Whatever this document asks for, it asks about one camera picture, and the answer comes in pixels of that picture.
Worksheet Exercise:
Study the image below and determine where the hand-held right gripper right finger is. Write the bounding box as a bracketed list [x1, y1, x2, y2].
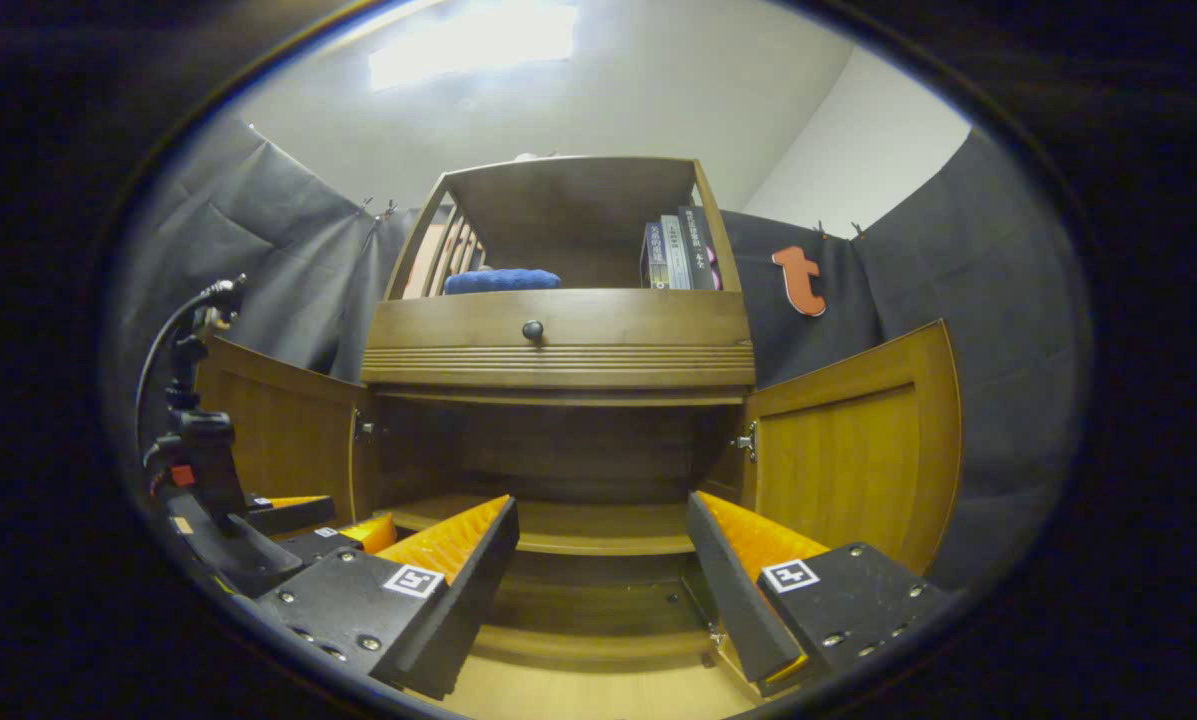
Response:
[685, 491, 951, 699]

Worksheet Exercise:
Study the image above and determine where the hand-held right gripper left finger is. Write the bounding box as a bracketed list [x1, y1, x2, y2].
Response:
[254, 496, 522, 702]

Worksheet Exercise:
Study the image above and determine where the wooden shoe cabinet door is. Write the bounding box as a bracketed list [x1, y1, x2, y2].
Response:
[706, 320, 963, 693]
[194, 335, 380, 528]

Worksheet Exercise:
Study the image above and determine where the blue folded towel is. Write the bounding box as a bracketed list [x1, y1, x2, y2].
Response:
[442, 266, 563, 296]

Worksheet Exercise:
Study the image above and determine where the dark blue book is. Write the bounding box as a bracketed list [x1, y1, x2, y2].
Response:
[640, 222, 672, 292]

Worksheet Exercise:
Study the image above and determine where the grey book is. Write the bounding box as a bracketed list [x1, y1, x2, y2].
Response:
[660, 215, 695, 292]

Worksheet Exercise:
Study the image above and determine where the black book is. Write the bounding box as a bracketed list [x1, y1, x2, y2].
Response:
[677, 206, 721, 292]

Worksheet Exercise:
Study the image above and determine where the black backdrop cloth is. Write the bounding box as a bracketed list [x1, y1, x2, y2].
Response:
[108, 115, 1089, 593]

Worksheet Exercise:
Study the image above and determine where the black cable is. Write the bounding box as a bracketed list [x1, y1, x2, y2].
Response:
[135, 280, 247, 473]

